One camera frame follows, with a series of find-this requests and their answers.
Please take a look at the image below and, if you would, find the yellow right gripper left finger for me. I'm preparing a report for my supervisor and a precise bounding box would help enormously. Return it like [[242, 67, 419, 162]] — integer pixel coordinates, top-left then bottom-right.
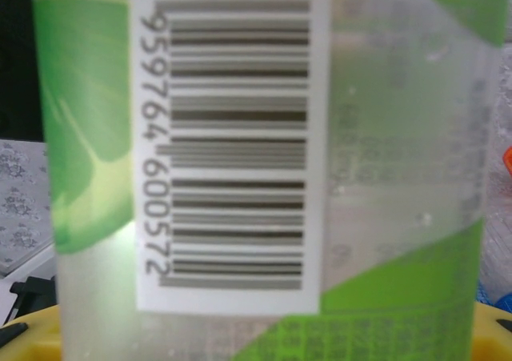
[[0, 303, 65, 361]]

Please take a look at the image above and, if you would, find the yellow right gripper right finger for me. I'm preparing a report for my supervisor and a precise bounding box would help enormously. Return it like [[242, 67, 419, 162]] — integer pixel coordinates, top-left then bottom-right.
[[471, 300, 512, 361]]

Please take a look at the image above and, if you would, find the green label barcode plastic bottle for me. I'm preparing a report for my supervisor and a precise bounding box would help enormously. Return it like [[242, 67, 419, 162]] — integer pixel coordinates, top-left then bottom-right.
[[31, 0, 506, 361]]

